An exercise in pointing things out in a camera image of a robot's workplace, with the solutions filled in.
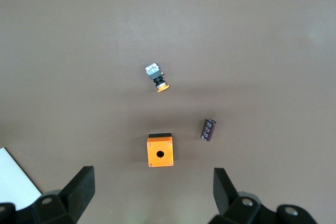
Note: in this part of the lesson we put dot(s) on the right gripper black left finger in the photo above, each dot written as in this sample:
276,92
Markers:
78,195

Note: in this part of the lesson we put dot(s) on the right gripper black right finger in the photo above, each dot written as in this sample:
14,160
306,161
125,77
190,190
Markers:
225,200

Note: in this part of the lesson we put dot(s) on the white drawer cabinet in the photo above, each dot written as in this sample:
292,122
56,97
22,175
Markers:
13,179

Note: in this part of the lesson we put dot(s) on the orange mushroom push button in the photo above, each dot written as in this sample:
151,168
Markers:
155,74

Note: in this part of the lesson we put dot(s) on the orange button enclosure box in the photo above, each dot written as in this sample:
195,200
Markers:
160,153

